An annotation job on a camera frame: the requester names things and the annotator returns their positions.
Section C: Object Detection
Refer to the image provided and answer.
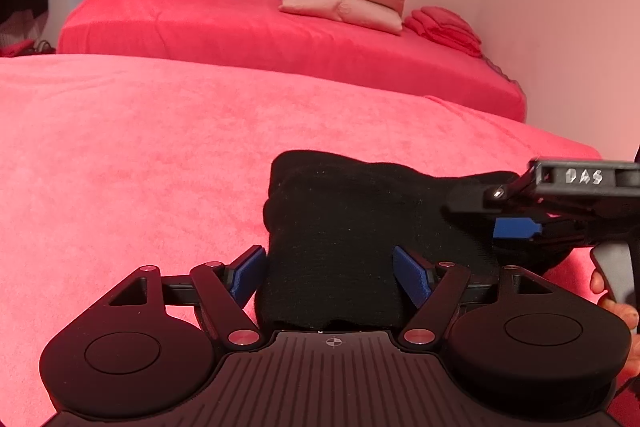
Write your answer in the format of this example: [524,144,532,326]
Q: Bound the black pants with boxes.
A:
[255,150,591,332]

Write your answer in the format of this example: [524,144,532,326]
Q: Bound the right hand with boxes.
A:
[589,270,640,381]

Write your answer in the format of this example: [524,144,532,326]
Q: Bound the near pink bed blanket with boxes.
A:
[1,55,598,426]

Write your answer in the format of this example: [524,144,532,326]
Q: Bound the pink bed blanket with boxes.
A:
[56,0,526,121]
[1,55,598,426]

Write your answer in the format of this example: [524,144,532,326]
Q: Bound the folded red blanket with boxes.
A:
[404,6,484,58]

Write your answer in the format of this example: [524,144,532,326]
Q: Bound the far pink bed blanket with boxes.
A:
[56,0,526,121]

